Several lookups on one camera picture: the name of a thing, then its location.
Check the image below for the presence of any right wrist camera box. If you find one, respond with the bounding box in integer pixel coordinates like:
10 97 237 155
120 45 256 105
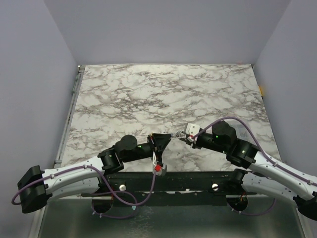
184 123 200 145

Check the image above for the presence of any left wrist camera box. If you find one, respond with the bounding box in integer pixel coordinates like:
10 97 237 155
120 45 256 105
153 164 167 177

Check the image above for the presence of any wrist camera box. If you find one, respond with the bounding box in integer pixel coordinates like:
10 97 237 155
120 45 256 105
184 123 200 145
153 164 167 177

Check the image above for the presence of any clear plastic bag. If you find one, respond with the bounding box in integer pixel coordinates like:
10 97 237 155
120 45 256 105
235 124 249 140

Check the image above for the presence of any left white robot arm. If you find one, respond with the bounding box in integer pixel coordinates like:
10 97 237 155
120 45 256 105
11 133 172 214

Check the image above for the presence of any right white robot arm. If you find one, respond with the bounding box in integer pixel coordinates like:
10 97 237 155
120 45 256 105
185 119 317 220

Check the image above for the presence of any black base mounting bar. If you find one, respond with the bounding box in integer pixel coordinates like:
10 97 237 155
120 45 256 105
81 169 258 208

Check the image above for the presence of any left aluminium rail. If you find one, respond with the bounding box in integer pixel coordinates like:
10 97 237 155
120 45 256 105
53 65 86 168

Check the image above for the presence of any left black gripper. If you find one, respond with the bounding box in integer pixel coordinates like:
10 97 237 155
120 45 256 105
123 133 171 163

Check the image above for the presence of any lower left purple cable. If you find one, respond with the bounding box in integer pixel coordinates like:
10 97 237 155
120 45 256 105
92 184 140 220

